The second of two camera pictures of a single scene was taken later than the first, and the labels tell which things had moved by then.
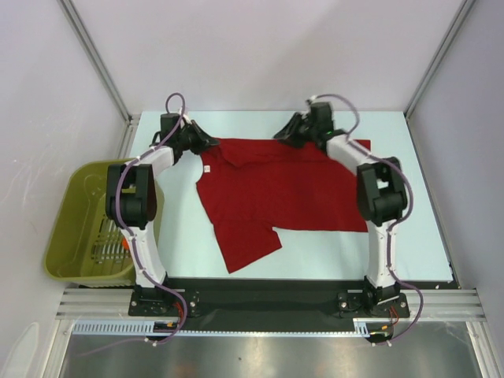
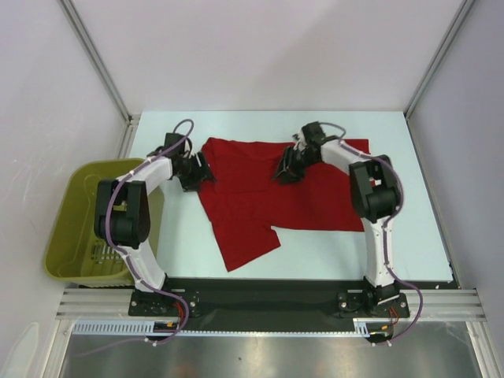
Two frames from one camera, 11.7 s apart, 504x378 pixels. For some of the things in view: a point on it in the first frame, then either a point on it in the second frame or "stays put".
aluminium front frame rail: x=421 y=304 stays put
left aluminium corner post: x=82 y=33 stays put
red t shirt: x=249 y=187 stays put
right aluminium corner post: x=464 y=12 stays put
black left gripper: x=203 y=142 → x=201 y=173
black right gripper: x=296 y=128 → x=292 y=163
